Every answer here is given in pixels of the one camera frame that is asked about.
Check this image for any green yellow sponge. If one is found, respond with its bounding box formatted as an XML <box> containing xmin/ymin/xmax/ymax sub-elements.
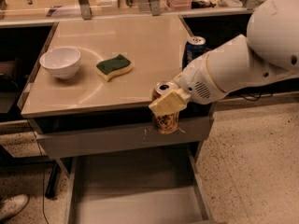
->
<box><xmin>96</xmin><ymin>54</ymin><xmax>133</xmax><ymax>81</ymax></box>

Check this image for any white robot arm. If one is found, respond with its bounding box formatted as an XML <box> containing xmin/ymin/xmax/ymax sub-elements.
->
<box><xmin>149</xmin><ymin>0</ymin><xmax>299</xmax><ymax>116</ymax></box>

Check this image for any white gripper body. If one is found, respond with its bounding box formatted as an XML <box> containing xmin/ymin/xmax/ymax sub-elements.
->
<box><xmin>173</xmin><ymin>53</ymin><xmax>227</xmax><ymax>105</ymax></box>

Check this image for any blue Pepsi can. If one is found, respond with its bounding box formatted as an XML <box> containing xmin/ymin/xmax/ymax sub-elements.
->
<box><xmin>182</xmin><ymin>36</ymin><xmax>206</xmax><ymax>68</ymax></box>

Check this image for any grey drawer cabinet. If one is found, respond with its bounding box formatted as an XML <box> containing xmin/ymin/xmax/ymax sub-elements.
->
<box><xmin>17</xmin><ymin>14</ymin><xmax>228</xmax><ymax>161</ymax></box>

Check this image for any white bowl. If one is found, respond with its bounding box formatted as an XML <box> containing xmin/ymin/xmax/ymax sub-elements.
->
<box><xmin>39</xmin><ymin>47</ymin><xmax>81</xmax><ymax>79</ymax></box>

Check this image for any black cable on floor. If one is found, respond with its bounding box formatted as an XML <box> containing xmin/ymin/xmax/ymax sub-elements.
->
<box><xmin>41</xmin><ymin>168</ymin><xmax>50</xmax><ymax>224</ymax></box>

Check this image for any orange soda can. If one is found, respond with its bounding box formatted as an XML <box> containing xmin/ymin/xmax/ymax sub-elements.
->
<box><xmin>151</xmin><ymin>81</ymin><xmax>179</xmax><ymax>134</ymax></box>

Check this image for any grey top drawer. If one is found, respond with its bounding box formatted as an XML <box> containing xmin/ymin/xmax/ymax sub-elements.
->
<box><xmin>37</xmin><ymin>116</ymin><xmax>213</xmax><ymax>159</ymax></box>

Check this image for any white shoe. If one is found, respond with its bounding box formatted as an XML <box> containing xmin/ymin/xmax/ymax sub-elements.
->
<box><xmin>0</xmin><ymin>194</ymin><xmax>29</xmax><ymax>220</ymax></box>

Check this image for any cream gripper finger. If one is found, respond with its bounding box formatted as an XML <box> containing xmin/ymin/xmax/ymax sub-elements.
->
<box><xmin>149</xmin><ymin>89</ymin><xmax>191</xmax><ymax>116</ymax></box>

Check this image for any open grey middle drawer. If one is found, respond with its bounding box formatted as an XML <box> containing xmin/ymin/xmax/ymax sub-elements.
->
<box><xmin>64</xmin><ymin>146</ymin><xmax>216</xmax><ymax>224</ymax></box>

